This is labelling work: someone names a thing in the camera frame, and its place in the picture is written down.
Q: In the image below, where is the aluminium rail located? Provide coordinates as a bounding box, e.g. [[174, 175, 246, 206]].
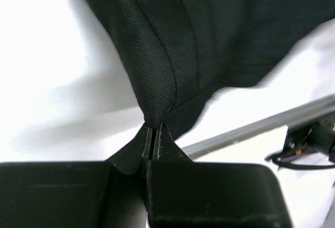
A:
[[182, 94, 334, 159]]

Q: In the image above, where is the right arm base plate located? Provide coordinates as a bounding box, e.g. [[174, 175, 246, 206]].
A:
[[265, 113, 334, 170]]

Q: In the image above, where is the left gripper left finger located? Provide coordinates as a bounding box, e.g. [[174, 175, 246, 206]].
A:
[[1, 125, 153, 227]]

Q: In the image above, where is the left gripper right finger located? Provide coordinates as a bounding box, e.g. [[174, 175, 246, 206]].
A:
[[146, 124, 292, 227]]

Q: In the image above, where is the black skirt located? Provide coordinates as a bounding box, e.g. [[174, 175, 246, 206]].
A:
[[86, 0, 334, 138]]

